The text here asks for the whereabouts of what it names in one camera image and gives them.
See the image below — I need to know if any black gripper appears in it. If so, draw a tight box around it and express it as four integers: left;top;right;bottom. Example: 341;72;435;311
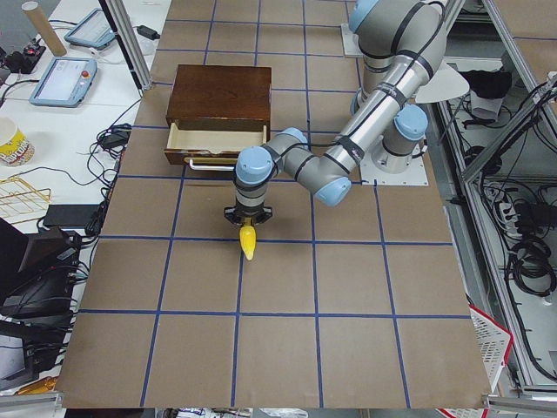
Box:
224;205;273;226

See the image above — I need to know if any yellow toy corn cob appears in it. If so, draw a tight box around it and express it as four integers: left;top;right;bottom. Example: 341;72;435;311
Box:
239;224;257;260

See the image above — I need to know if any wooden drawer with white handle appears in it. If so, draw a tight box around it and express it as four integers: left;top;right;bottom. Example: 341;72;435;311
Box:
164;123;268;171

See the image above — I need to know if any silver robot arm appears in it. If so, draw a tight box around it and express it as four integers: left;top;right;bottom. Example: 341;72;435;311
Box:
224;1;447;226

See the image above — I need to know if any dark brown wooden box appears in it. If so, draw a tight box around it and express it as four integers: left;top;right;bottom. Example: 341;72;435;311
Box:
165;64;272;131

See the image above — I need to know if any black power adapter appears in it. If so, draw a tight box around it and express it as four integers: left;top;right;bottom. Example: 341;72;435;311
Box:
136;25;160;40

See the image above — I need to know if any near blue teach pendant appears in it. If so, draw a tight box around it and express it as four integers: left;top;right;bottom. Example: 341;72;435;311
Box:
29;57;97;108

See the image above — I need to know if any blue teach pendant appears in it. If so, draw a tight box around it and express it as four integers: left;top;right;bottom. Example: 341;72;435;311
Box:
64;8;115;50
29;57;97;108

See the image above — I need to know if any yellow popcorn paper cup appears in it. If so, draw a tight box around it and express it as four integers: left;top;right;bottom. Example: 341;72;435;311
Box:
1;117;35;166

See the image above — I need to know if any far blue teach pendant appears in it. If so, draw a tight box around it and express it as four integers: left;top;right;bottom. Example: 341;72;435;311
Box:
64;8;115;50

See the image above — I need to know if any cardboard tube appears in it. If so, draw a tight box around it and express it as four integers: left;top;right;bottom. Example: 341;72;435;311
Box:
21;1;67;57

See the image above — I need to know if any white chair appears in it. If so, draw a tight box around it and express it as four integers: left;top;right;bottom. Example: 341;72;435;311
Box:
414;61;470;104

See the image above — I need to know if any white red plastic basket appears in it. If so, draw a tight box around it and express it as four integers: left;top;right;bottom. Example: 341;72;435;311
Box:
469;305;513;392

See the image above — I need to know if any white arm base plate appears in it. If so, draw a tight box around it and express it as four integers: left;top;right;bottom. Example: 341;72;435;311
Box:
359;135;429;186
340;24;364;58

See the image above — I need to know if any gold wire rack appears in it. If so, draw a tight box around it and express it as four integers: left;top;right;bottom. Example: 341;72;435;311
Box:
0;177;51;224

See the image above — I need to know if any aluminium frame post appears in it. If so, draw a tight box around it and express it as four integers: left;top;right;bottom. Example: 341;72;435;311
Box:
98;0;152;91

